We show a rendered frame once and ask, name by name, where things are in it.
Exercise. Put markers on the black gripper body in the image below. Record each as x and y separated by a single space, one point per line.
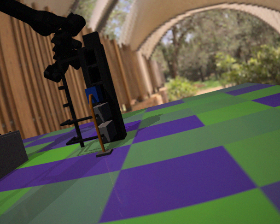
49 71

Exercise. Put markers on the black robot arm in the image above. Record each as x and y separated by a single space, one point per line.
45 23

